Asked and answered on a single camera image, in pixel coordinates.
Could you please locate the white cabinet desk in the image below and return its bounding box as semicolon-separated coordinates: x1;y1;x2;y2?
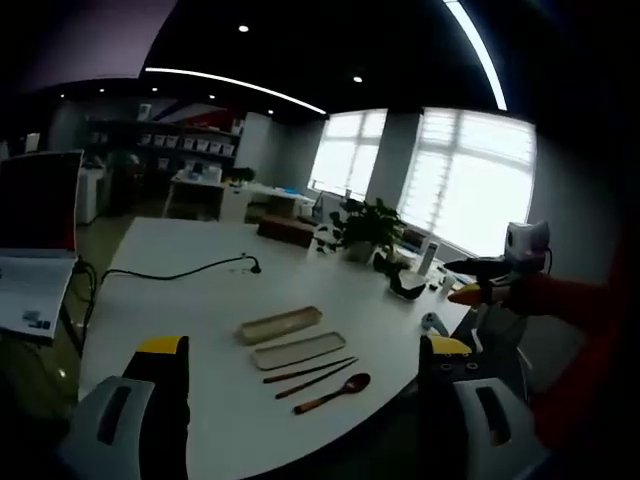
166;171;252;225

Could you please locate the white laptop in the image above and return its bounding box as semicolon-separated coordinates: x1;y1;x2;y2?
0;149;85;345

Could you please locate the storage shelf with white bins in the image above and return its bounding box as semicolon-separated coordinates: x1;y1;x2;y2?
83;115;242;177

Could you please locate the large bright window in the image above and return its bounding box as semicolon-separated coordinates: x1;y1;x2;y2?
308;106;537;259

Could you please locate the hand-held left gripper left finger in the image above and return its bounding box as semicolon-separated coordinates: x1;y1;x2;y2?
57;335;191;480

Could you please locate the green potted plant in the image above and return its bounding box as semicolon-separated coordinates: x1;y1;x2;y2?
329;197;407;264

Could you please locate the beige cutlery case base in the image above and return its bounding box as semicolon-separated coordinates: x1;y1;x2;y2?
236;305;324;347

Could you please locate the brown rectangular box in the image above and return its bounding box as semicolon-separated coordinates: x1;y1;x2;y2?
256;214;317;248

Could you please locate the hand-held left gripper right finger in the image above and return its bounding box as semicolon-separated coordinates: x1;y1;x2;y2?
418;334;546;480

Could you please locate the grey handheld controller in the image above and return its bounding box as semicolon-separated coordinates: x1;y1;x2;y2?
420;311;452;338

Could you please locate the white cylinder bottle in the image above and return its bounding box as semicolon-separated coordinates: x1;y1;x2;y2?
416;239;442;278

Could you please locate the laptop black cable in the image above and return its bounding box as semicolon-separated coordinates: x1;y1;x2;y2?
73;255;99;346

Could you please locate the black curved headset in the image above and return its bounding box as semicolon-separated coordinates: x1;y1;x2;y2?
386;271;429;303

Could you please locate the beige cutlery case lid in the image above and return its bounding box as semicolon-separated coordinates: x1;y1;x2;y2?
251;330;348;372

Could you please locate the brown wooden spoon utensil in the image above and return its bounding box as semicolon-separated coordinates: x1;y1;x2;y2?
292;372;373;417

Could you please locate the brown wooden chopstick utensil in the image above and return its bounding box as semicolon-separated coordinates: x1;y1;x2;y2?
274;358;358;401
262;355;359;385

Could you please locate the person's red clothing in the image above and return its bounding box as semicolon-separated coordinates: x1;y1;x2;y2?
528;249;640;451

